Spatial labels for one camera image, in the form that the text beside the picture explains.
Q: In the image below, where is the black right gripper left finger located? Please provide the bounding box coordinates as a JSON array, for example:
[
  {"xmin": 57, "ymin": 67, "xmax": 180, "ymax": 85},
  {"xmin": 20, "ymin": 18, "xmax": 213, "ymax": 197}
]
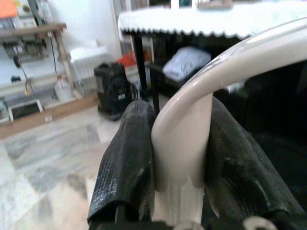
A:
[{"xmin": 87, "ymin": 99, "xmax": 158, "ymax": 225}]

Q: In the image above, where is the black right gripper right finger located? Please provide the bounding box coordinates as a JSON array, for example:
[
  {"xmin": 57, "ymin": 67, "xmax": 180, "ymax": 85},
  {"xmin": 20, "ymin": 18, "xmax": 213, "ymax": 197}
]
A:
[{"xmin": 205, "ymin": 96, "xmax": 307, "ymax": 221}]

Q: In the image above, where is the beige long-handled dustpan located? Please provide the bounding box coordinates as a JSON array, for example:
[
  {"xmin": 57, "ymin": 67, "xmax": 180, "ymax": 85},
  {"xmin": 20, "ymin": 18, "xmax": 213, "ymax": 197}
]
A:
[{"xmin": 151, "ymin": 16, "xmax": 307, "ymax": 227}]

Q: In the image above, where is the black boxy appliance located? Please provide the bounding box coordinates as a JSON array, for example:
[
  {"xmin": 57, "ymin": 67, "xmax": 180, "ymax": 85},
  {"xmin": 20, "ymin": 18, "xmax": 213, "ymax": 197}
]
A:
[{"xmin": 93, "ymin": 61, "xmax": 133, "ymax": 120}]

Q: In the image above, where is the long flat cardboard box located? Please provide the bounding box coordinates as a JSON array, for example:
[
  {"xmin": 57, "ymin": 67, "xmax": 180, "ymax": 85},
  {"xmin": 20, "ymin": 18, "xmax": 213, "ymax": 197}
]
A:
[{"xmin": 0, "ymin": 94, "xmax": 99, "ymax": 139}]

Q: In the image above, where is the white plastic jug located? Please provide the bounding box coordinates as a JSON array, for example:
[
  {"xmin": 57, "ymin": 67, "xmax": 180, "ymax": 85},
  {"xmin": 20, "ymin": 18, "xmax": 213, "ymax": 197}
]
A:
[{"xmin": 54, "ymin": 75, "xmax": 72, "ymax": 101}]

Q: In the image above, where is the black table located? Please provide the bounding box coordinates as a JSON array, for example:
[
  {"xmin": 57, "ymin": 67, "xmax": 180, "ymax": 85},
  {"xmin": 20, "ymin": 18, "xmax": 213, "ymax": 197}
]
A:
[{"xmin": 129, "ymin": 33, "xmax": 252, "ymax": 115}]

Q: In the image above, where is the black chair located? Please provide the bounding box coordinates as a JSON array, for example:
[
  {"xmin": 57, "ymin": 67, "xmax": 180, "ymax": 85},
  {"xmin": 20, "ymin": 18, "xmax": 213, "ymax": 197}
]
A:
[{"xmin": 145, "ymin": 61, "xmax": 200, "ymax": 115}]

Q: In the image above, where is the orange-red plastic bag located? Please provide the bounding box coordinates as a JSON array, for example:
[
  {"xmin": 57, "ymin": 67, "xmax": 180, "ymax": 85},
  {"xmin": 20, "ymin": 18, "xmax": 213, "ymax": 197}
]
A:
[{"xmin": 118, "ymin": 50, "xmax": 137, "ymax": 67}]

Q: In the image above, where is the white slatted crate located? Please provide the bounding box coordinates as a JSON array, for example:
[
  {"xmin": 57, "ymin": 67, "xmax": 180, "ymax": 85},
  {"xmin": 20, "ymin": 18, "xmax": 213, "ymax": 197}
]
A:
[{"xmin": 69, "ymin": 45, "xmax": 108, "ymax": 80}]

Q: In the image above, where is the white-framed dark tray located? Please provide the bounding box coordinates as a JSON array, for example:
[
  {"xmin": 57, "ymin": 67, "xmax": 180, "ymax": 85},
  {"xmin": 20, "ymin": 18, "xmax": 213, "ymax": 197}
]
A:
[{"xmin": 8, "ymin": 99, "xmax": 44, "ymax": 120}]

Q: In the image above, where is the folded pale blue cloth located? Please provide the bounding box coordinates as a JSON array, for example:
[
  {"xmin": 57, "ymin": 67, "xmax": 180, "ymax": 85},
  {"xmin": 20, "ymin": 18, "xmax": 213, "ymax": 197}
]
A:
[{"xmin": 163, "ymin": 46, "xmax": 212, "ymax": 81}]

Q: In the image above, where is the wooden shelf rack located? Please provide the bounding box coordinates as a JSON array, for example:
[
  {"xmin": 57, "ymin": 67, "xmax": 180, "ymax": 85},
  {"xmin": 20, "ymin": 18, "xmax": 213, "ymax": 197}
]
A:
[{"xmin": 0, "ymin": 23, "xmax": 83, "ymax": 106}]

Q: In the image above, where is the grey machine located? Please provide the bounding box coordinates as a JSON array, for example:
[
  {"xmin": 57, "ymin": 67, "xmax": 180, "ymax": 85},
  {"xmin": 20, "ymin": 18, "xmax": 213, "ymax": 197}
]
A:
[{"xmin": 2, "ymin": 33, "xmax": 48, "ymax": 59}]

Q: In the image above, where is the white lace tablecloth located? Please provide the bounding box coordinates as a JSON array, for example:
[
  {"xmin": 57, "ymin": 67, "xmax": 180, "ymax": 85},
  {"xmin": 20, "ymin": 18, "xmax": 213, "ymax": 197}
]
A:
[{"xmin": 118, "ymin": 3, "xmax": 307, "ymax": 39}]

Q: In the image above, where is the orange paper sheet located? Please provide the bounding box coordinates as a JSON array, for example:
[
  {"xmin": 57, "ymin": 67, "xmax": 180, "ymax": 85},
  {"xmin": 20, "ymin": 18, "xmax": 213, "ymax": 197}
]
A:
[{"xmin": 0, "ymin": 0, "xmax": 19, "ymax": 19}]

